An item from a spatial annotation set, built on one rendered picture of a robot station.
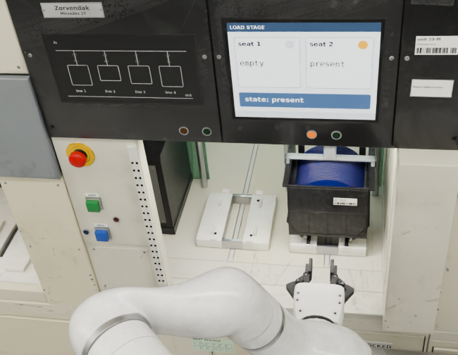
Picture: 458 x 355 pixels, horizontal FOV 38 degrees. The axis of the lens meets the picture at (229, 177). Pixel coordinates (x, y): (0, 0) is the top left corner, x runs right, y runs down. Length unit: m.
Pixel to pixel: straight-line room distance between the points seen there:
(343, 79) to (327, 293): 0.42
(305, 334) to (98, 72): 0.67
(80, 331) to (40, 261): 0.95
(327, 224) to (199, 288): 0.95
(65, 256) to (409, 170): 0.92
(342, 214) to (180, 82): 0.65
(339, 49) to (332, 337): 0.52
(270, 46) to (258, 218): 0.80
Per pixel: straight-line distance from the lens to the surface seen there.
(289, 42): 1.27
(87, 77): 1.41
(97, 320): 0.92
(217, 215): 1.98
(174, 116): 1.40
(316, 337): 1.13
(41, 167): 1.60
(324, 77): 1.30
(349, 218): 1.79
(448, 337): 1.84
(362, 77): 1.30
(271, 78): 1.31
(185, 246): 1.95
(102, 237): 1.70
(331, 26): 1.24
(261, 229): 1.92
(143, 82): 1.37
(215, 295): 0.90
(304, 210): 1.78
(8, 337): 2.21
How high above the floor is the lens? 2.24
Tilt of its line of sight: 39 degrees down
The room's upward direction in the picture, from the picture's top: 6 degrees counter-clockwise
